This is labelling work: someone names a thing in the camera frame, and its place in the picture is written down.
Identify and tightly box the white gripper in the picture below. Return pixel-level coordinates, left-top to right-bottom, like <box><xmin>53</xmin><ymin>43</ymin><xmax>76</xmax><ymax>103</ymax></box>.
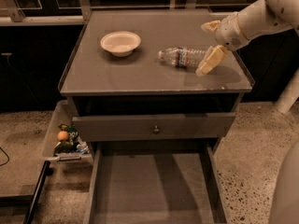
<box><xmin>195</xmin><ymin>12</ymin><xmax>249</xmax><ymax>77</ymax></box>

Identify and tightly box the clear plastic water bottle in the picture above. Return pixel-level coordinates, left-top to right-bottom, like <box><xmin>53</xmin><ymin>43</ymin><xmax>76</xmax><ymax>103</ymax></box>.
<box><xmin>158</xmin><ymin>47</ymin><xmax>206</xmax><ymax>68</ymax></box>

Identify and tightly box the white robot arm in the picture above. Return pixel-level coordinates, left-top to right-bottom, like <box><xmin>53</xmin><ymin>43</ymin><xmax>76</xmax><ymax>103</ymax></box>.
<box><xmin>196</xmin><ymin>0</ymin><xmax>299</xmax><ymax>224</ymax></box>

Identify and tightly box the grey upper drawer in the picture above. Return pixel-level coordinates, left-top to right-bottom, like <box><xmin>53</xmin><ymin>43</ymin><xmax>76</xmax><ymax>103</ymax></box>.
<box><xmin>72</xmin><ymin>113</ymin><xmax>235</xmax><ymax>142</ymax></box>

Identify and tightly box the grey drawer cabinet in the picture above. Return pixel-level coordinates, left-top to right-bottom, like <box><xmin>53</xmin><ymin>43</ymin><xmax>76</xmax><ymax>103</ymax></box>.
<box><xmin>57</xmin><ymin>8</ymin><xmax>255</xmax><ymax>156</ymax></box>

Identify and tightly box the round metal drawer knob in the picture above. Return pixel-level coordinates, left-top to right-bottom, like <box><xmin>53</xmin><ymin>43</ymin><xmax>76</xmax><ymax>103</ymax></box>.
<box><xmin>152</xmin><ymin>125</ymin><xmax>161</xmax><ymax>134</ymax></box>

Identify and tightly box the grey open middle drawer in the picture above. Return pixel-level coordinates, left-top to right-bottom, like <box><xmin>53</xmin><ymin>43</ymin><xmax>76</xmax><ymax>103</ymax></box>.
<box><xmin>83</xmin><ymin>142</ymin><xmax>231</xmax><ymax>224</ymax></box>

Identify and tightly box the small plastic bottle in bin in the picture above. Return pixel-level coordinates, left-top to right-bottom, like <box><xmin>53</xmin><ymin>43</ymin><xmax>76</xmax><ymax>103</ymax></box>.
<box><xmin>77</xmin><ymin>143</ymin><xmax>90</xmax><ymax>155</ymax></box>

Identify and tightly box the white paper bowl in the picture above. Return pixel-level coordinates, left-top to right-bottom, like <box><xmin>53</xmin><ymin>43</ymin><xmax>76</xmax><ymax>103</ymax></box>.
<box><xmin>100</xmin><ymin>31</ymin><xmax>141</xmax><ymax>57</ymax></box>

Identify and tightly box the green snack bag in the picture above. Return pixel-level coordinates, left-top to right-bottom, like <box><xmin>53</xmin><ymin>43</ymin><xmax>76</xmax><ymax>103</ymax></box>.
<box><xmin>54</xmin><ymin>124</ymin><xmax>79</xmax><ymax>154</ymax></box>

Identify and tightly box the orange fruit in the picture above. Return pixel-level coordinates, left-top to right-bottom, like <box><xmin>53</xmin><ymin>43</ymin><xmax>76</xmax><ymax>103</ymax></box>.
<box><xmin>57</xmin><ymin>131</ymin><xmax>69</xmax><ymax>141</ymax></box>

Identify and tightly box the clear plastic storage bin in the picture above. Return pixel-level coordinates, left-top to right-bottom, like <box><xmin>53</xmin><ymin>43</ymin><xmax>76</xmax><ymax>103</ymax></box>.
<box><xmin>42</xmin><ymin>100</ymin><xmax>93</xmax><ymax>164</ymax></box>

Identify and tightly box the black floor bar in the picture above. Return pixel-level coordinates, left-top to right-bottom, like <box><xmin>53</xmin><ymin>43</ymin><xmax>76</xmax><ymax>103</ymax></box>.
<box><xmin>22</xmin><ymin>161</ymin><xmax>50</xmax><ymax>224</ymax></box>

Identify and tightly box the metal railing frame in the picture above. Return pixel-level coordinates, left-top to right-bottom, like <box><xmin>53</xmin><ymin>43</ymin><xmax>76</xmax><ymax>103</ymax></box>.
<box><xmin>0</xmin><ymin>0</ymin><xmax>275</xmax><ymax>28</ymax></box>

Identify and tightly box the black cable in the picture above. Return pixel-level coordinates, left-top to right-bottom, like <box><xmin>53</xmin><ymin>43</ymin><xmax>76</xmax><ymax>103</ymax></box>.
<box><xmin>0</xmin><ymin>147</ymin><xmax>10</xmax><ymax>167</ymax></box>

